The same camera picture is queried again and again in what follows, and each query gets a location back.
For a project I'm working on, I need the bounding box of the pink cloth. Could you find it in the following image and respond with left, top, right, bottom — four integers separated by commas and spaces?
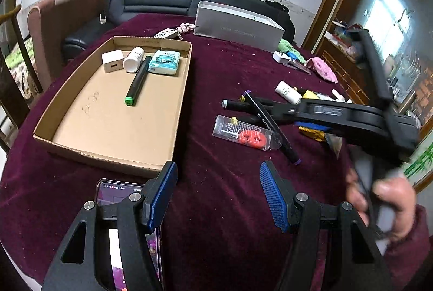
306, 56, 339, 82

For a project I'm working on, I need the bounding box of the grey cardboard gift box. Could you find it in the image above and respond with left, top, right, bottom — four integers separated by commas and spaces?
194, 1, 286, 53

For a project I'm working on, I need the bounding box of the yellow foil packet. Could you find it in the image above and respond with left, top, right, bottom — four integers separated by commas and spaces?
298, 127, 330, 143

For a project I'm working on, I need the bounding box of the clear pack red item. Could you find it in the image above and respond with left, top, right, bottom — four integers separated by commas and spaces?
212, 114, 284, 152

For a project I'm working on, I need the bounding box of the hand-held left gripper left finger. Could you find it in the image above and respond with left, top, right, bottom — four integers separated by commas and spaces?
41, 161, 179, 291

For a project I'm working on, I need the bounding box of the white bottle red label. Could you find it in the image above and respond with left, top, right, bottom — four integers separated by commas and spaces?
123, 47, 145, 72

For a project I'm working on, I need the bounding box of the person's right forearm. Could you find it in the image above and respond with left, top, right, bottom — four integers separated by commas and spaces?
382, 205, 433, 291

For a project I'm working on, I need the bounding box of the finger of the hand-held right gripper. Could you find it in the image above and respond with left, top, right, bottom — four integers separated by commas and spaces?
294, 122, 334, 134
260, 101, 305, 124

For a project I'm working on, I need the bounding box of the person's right hand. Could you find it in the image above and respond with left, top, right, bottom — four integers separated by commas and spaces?
345, 167, 418, 242

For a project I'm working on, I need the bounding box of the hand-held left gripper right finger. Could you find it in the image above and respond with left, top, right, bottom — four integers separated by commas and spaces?
259, 162, 395, 291

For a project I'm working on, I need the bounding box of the pink upholstered chair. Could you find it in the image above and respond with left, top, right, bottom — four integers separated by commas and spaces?
26, 0, 111, 92

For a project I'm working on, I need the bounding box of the green bamboo wall poster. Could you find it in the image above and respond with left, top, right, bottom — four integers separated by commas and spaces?
402, 139, 433, 190

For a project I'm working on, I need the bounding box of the patterned seat cushion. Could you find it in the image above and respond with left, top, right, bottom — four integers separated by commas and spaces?
3, 35, 44, 102

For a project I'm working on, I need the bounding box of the wooden cabinet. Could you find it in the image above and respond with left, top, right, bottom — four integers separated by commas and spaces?
301, 0, 433, 143

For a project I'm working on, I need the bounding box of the white bottle black text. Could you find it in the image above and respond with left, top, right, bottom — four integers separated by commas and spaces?
275, 80, 302, 105

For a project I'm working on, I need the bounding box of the white cube charger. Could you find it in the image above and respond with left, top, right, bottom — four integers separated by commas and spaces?
102, 50, 126, 73

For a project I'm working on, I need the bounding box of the black leather sofa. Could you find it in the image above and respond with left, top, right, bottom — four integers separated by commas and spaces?
62, 0, 291, 61

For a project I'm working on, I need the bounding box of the black marker green cap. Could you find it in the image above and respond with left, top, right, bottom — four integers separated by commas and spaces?
124, 56, 153, 106

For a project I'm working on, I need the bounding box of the blue cartoon tissue pack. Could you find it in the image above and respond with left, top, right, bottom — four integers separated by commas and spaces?
148, 50, 180, 76

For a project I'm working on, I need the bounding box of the brown cardboard tray box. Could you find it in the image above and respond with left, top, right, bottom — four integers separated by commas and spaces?
33, 36, 193, 178

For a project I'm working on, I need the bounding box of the pen in clear pack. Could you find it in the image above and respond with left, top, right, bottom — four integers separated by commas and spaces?
286, 59, 312, 75

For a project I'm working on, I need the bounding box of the black marker grey cap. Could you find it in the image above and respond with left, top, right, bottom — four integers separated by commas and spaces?
221, 100, 271, 112

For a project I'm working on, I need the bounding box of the smartphone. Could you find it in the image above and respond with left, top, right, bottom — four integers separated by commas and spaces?
93, 178, 165, 291

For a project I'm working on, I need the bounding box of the black marker purple cap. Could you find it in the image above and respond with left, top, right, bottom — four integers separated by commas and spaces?
240, 91, 302, 166

